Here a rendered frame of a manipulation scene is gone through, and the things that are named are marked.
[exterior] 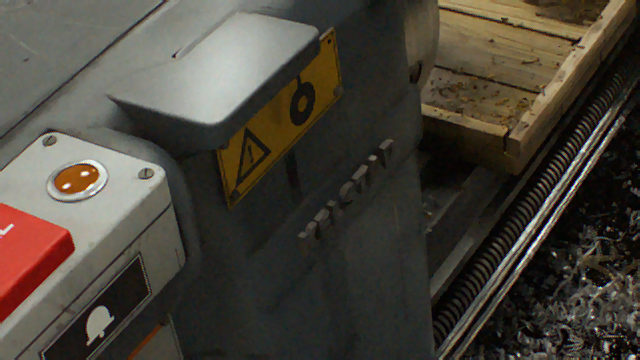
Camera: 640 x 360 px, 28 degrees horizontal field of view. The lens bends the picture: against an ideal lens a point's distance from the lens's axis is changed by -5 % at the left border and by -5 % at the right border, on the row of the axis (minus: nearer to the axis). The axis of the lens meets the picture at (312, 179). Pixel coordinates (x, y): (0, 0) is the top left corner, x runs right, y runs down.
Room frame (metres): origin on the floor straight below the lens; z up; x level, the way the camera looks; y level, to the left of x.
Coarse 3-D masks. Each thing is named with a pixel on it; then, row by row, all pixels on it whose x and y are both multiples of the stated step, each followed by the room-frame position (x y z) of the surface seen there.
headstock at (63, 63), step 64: (0, 0) 0.64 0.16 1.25; (64, 0) 0.62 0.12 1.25; (128, 0) 0.61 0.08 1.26; (192, 0) 0.60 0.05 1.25; (256, 0) 0.59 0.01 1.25; (320, 0) 0.60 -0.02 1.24; (384, 0) 0.64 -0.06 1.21; (0, 64) 0.57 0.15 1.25; (64, 64) 0.56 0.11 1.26; (128, 64) 0.54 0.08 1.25; (320, 64) 0.58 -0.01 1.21; (384, 64) 0.63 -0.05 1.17; (0, 128) 0.51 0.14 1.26; (64, 128) 0.50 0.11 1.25; (128, 128) 0.51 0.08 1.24; (256, 128) 0.54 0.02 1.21; (320, 128) 0.58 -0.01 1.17; (384, 128) 0.62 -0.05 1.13; (192, 192) 0.51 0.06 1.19; (256, 192) 0.53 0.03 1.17; (320, 192) 0.57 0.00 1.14; (384, 192) 0.62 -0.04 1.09; (192, 256) 0.46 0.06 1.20; (256, 256) 0.52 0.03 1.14; (320, 256) 0.56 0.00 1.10; (384, 256) 0.61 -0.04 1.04; (192, 320) 0.51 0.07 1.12; (256, 320) 0.52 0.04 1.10; (320, 320) 0.56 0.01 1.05; (384, 320) 0.61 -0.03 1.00
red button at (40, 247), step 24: (0, 216) 0.42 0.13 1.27; (24, 216) 0.42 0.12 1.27; (0, 240) 0.41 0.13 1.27; (24, 240) 0.41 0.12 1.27; (48, 240) 0.40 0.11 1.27; (72, 240) 0.41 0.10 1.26; (0, 264) 0.39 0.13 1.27; (24, 264) 0.39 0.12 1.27; (48, 264) 0.40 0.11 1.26; (0, 288) 0.38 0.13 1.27; (24, 288) 0.38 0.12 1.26; (0, 312) 0.37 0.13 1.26
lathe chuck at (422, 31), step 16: (416, 0) 0.81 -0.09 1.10; (432, 0) 0.83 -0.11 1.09; (416, 16) 0.81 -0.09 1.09; (432, 16) 0.83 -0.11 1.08; (416, 32) 0.81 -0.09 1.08; (432, 32) 0.83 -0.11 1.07; (416, 48) 0.81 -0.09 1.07; (432, 48) 0.83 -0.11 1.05; (432, 64) 0.84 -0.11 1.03; (416, 80) 0.82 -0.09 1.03
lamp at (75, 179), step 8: (72, 168) 0.46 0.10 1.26; (80, 168) 0.46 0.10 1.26; (88, 168) 0.46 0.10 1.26; (56, 176) 0.46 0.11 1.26; (64, 176) 0.46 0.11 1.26; (72, 176) 0.45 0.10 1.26; (80, 176) 0.45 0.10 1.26; (88, 176) 0.45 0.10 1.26; (96, 176) 0.45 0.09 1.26; (56, 184) 0.45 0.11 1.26; (64, 184) 0.45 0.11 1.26; (72, 184) 0.45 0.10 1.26; (80, 184) 0.45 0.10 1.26; (88, 184) 0.45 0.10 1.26; (64, 192) 0.45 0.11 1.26; (72, 192) 0.44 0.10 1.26
